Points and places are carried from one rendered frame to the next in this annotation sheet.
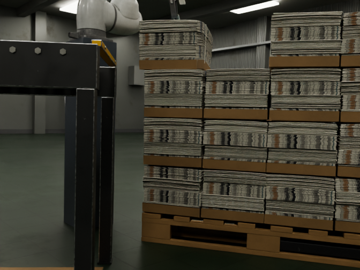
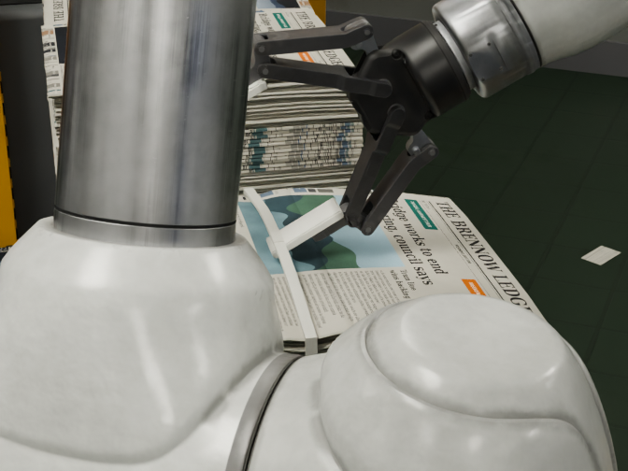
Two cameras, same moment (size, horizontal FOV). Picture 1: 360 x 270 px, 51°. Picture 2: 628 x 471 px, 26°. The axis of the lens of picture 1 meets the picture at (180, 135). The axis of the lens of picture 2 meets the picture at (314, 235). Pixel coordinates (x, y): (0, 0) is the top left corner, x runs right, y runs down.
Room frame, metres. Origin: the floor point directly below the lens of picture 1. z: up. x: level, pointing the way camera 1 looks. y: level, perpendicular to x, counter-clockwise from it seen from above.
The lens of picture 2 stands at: (2.42, 0.97, 1.61)
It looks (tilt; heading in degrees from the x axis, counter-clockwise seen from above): 26 degrees down; 243
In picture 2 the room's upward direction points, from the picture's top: straight up
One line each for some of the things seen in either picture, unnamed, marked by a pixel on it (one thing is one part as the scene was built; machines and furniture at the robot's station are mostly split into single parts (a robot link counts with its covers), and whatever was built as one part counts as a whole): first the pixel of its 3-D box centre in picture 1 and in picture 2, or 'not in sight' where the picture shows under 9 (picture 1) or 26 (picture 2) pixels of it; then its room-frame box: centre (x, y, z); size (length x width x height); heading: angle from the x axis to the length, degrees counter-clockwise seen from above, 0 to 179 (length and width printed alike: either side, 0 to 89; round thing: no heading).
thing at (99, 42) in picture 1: (106, 55); not in sight; (1.29, 0.26, 0.81); 0.43 x 0.03 x 0.02; 4
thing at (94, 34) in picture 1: (88, 36); not in sight; (2.08, 0.51, 1.03); 0.22 x 0.18 x 0.06; 132
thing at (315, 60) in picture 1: (301, 67); not in sight; (1.80, -0.56, 0.86); 0.38 x 0.29 x 0.04; 165
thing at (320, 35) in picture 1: (302, 48); (200, 135); (1.81, -0.57, 0.95); 0.38 x 0.29 x 0.23; 165
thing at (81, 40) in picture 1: (89, 133); not in sight; (2.09, 0.50, 0.50); 0.20 x 0.20 x 1.00; 42
